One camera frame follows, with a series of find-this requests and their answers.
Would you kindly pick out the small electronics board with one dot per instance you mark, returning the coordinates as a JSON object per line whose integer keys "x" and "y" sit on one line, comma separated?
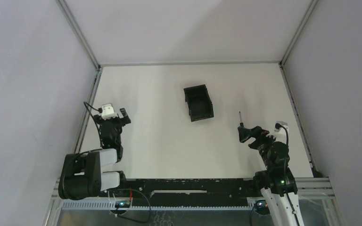
{"x": 122, "y": 204}

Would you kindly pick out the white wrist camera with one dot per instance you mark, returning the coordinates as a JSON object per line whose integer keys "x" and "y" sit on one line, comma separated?
{"x": 108, "y": 112}
{"x": 281, "y": 132}

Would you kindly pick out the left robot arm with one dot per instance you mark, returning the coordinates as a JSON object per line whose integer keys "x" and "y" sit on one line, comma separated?
{"x": 82, "y": 175}

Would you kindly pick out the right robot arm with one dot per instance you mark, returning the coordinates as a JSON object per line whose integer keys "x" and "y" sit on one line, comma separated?
{"x": 276, "y": 183}

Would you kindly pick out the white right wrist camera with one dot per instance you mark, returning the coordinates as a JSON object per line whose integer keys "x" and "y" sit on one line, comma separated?
{"x": 281, "y": 132}

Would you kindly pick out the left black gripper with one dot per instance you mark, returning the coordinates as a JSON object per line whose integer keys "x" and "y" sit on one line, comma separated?
{"x": 114, "y": 121}

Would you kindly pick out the aluminium frame base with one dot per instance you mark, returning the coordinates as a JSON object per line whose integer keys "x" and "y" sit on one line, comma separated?
{"x": 316, "y": 200}

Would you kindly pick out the black handled screwdriver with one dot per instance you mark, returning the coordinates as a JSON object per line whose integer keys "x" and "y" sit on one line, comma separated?
{"x": 240, "y": 118}

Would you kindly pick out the black plastic storage bin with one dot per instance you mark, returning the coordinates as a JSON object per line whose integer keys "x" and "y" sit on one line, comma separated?
{"x": 199, "y": 104}

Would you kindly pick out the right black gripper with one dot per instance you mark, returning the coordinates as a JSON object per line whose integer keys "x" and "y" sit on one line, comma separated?
{"x": 259, "y": 134}

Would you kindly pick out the black mounting rail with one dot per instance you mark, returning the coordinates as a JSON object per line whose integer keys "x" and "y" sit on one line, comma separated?
{"x": 218, "y": 192}

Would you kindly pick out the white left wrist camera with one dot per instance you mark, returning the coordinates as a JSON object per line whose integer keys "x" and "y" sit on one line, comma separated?
{"x": 108, "y": 112}

